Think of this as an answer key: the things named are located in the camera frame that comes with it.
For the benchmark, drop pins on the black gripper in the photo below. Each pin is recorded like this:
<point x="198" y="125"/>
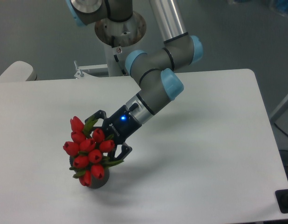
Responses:
<point x="121" y="124"/>

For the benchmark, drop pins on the red tulip bouquet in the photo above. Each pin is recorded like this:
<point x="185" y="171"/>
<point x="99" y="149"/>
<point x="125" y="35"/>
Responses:
<point x="88" y="146"/>

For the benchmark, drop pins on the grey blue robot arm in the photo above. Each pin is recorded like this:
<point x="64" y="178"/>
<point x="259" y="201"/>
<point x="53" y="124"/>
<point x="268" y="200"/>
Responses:
<point x="154" y="73"/>

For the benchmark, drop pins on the dark grey ribbed vase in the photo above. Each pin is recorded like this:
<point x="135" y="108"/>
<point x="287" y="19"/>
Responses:
<point x="93" y="176"/>

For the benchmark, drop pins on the white chair armrest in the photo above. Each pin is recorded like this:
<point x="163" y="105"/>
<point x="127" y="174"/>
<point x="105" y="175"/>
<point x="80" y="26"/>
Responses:
<point x="19" y="71"/>

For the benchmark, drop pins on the white furniture at right edge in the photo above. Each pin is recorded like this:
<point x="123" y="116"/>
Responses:
<point x="279" y="110"/>

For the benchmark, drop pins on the black device at table edge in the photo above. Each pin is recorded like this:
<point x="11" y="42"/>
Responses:
<point x="282" y="200"/>

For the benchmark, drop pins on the blue items top right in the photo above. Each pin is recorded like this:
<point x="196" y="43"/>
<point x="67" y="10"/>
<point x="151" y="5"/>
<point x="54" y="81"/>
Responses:
<point x="279" y="6"/>

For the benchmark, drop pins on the white metal base frame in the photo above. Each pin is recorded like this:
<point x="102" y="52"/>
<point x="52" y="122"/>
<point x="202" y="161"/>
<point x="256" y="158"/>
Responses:
<point x="100" y="70"/>

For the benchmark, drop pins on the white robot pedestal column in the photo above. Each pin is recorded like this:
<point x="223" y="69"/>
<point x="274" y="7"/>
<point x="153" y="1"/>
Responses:
<point x="120" y="39"/>

